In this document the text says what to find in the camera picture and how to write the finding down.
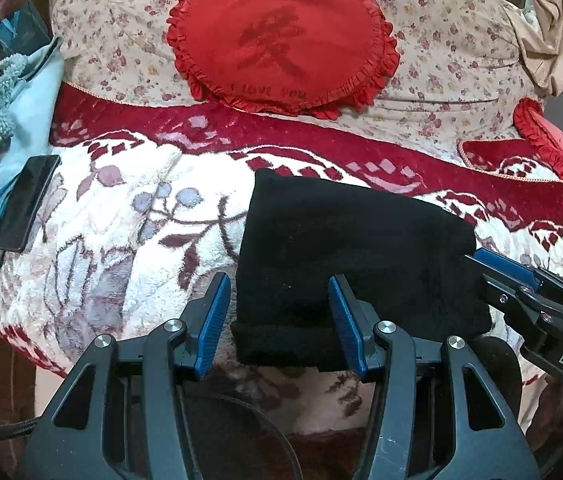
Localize black pants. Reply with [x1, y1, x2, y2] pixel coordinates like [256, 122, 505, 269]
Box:
[232, 169, 492, 372]

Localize floral quilt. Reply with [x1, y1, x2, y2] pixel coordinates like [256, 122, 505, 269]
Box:
[52, 0, 535, 155]

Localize red white plush blanket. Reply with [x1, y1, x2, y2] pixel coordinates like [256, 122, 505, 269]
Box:
[0, 83, 563, 456]

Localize beige curtain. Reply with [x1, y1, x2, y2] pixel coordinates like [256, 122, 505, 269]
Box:
[503, 0, 563, 96]

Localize black smartphone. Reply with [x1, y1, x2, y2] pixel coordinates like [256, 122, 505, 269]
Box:
[0, 154, 60, 252]

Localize red heart pillow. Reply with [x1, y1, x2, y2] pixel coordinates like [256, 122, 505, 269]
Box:
[167, 0, 401, 119]

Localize black cable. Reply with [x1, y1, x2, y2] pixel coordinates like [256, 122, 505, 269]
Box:
[0, 416, 41, 441]

